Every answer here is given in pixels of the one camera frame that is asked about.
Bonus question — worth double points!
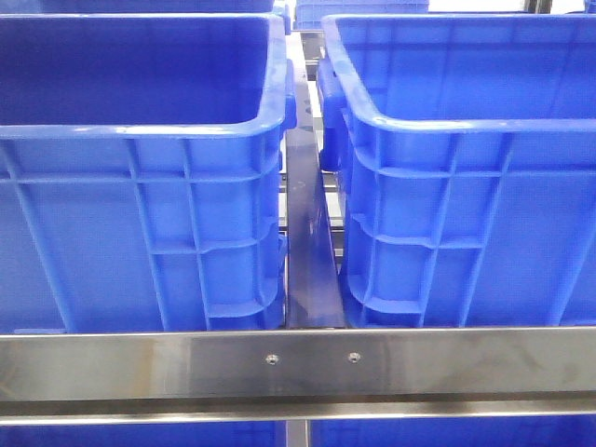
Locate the blue crate back left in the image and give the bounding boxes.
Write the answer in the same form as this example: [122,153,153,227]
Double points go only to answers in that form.
[27,0,292,34]

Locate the blue lower crate left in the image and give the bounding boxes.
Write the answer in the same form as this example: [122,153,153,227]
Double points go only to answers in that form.
[1,422,286,446]

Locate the blue crate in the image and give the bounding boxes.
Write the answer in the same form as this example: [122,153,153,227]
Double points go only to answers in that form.
[318,13,595,328]
[1,422,286,446]
[294,0,429,31]
[27,0,292,34]
[1,13,296,334]
[311,415,595,446]

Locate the steel front rail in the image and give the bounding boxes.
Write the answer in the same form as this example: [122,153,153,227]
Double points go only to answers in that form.
[1,327,595,426]

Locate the blue crate front left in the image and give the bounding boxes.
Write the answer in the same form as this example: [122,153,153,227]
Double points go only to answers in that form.
[1,13,296,334]

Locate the blue crate back centre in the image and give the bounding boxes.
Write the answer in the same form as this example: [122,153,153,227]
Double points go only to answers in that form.
[294,0,429,31]

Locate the blue crate front right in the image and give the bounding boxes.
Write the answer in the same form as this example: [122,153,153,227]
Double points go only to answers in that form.
[318,13,595,328]

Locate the steel centre divider rail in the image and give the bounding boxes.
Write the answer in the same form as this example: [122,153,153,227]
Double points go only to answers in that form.
[286,77,345,329]

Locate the blue lower crate right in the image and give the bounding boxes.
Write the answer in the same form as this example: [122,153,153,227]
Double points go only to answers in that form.
[311,415,595,446]

